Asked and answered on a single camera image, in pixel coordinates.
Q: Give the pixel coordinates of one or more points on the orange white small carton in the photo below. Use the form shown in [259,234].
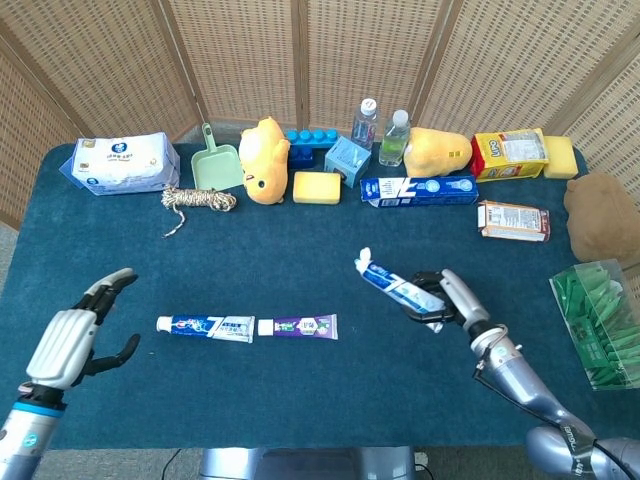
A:
[515,221]

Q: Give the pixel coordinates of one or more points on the brown plush toy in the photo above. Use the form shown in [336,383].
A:
[602,220]

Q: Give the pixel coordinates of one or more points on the woven folding screen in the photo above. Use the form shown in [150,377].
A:
[240,60]

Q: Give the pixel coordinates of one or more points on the clear box of green packets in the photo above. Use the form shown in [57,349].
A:
[605,325]

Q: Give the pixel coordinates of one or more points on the blue Crest toothpaste tube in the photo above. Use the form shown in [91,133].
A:
[210,328]

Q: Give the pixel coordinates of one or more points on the green plastic dustpan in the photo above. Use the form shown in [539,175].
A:
[216,167]

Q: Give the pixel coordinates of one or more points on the white tissue pack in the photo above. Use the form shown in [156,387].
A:
[120,162]

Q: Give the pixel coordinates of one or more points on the yellow duck plush toy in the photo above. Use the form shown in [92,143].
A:
[262,160]

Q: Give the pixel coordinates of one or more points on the yellow snack package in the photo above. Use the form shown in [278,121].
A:
[507,155]

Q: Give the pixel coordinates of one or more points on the purple toothpaste tube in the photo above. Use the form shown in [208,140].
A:
[305,327]

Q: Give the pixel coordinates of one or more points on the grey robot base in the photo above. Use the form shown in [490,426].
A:
[305,465]

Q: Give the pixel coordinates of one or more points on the yellow plush toy with tag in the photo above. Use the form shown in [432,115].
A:
[437,152]

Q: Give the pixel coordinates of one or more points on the yellow sponge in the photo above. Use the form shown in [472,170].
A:
[316,187]
[561,157]

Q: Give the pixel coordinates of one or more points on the light blue small box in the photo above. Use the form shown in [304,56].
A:
[345,157]

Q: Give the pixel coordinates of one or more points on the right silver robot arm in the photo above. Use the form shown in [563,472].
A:
[520,372]

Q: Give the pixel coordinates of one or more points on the teal table cloth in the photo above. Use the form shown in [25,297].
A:
[300,250]

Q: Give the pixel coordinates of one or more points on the blue toothpaste carton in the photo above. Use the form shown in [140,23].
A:
[420,191]

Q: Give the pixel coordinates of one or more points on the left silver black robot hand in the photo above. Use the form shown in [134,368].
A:
[62,345]

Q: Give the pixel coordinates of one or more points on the clear bottle green label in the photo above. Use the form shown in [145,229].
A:
[393,145]

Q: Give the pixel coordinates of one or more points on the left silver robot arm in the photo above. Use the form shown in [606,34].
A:
[27,430]

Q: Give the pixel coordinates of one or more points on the blue white toothpaste tube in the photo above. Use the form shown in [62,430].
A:
[385,280]

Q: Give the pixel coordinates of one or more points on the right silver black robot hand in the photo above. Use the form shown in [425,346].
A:
[465,300]

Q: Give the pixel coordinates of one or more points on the blue building block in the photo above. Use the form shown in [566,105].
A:
[302,150]

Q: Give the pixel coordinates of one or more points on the clear bottle pink label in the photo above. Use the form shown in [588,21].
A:
[364,127]

